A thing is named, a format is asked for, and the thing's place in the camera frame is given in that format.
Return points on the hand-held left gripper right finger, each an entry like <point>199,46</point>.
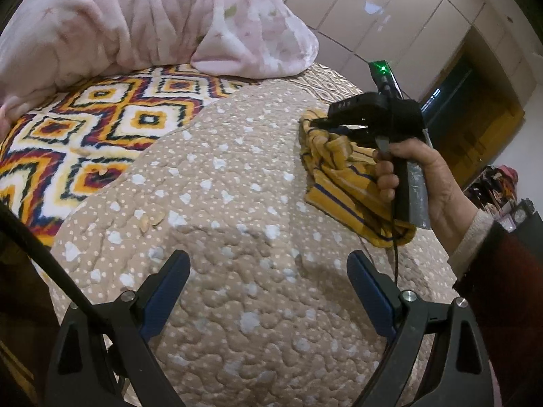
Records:
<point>373,296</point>

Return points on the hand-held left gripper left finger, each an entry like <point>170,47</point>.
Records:
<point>161,301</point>

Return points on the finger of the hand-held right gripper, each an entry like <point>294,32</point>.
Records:
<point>348,130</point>
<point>335,121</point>

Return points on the yellow striped knit sweater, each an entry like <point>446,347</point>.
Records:
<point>339,186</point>

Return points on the person's right forearm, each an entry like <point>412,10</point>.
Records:
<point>500,271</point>

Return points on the pile of clothes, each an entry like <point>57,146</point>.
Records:
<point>502,180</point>

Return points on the person's right hand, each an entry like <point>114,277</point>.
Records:
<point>445,195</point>

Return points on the brown zigzag bed sheet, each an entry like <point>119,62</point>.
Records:
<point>326,87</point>

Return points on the small beige scrap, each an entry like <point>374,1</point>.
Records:
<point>150,220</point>

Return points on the wooden door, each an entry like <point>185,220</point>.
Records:
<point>479,127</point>

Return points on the beige dotted quilt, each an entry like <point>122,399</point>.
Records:
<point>233,220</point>

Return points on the glossy white wardrobe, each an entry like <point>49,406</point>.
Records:
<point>331,0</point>

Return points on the white shoe rack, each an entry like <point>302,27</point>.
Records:
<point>488,199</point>

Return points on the ornate dark table clock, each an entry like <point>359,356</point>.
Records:
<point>519,216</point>

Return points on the colourful diamond pattern blanket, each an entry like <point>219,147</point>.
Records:
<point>127,114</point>

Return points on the pink floral comforter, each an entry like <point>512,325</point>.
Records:
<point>127,21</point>

